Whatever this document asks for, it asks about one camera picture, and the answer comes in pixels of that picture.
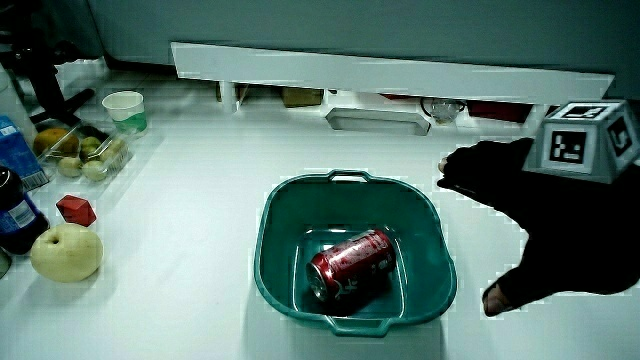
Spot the person's right hand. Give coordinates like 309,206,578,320
436,99,640,318

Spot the green plastic plate basin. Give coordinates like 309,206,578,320
253,169,458,338

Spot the red cola can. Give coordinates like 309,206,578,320
305,228,398,303

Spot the dark red box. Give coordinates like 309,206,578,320
466,99,532,124

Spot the clear glass cup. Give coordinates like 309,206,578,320
420,97,468,125

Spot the white rectangular tray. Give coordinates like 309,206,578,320
325,106,432,137

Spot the white shelf board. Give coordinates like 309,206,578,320
170,41,616,107

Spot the brown cardboard box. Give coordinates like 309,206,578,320
280,86,325,109

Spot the clear plastic fruit container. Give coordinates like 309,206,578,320
32,121,135,184

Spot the white and green paper cup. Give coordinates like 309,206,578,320
101,90,149,136

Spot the red cube block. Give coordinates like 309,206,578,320
55,194,98,228

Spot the large yellow pear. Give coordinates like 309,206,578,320
29,222,105,284

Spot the orange fruit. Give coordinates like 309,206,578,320
32,127,81,157

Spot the dark bottle with blue label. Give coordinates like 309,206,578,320
0,165,51,256

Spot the blue carton box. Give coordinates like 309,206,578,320
0,115,50,193

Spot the black camera stand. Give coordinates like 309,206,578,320
0,0,97,127

